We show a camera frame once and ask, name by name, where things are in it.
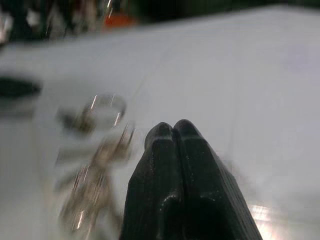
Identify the black oval object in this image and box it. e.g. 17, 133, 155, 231
0, 76, 43, 98

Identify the silver key bunch with ring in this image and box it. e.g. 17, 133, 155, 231
56, 92, 137, 235

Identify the orange object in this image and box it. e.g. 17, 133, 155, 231
104, 14, 139, 28

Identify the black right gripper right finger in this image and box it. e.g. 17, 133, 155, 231
173, 119, 264, 240

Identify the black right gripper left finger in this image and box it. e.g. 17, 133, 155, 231
120, 121, 187, 240

